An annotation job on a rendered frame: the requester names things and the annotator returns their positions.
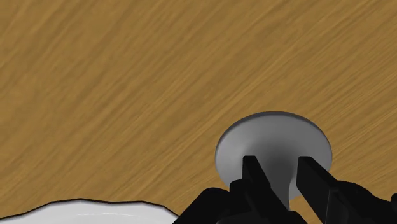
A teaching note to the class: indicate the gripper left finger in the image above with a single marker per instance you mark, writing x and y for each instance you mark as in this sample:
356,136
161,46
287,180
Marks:
252,192

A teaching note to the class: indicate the white plate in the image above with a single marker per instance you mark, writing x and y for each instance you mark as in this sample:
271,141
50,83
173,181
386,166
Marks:
93,212

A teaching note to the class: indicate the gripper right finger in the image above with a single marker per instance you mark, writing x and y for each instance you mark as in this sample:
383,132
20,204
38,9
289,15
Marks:
328,192

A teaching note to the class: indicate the grey round-based stemmed object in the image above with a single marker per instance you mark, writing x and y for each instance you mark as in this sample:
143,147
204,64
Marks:
273,139

